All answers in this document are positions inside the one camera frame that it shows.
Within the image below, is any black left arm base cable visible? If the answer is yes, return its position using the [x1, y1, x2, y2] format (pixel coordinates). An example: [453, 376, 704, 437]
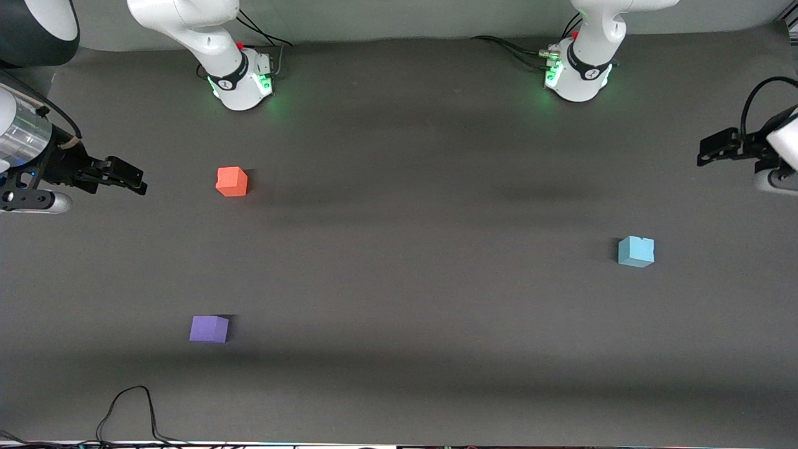
[470, 12, 584, 70]

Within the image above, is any orange foam block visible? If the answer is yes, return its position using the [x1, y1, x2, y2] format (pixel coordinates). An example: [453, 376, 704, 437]
[216, 167, 249, 198]

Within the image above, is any purple foam block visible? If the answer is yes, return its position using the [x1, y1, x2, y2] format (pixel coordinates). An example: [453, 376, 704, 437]
[189, 316, 229, 344]

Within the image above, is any dark grey table mat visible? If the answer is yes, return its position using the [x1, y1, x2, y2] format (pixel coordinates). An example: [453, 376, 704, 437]
[0, 22, 798, 447]

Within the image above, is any light blue foam block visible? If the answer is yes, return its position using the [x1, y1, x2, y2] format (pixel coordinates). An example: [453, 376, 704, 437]
[618, 236, 655, 269]

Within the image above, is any black looped cable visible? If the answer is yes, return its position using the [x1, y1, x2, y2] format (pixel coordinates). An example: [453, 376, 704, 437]
[95, 385, 194, 447]

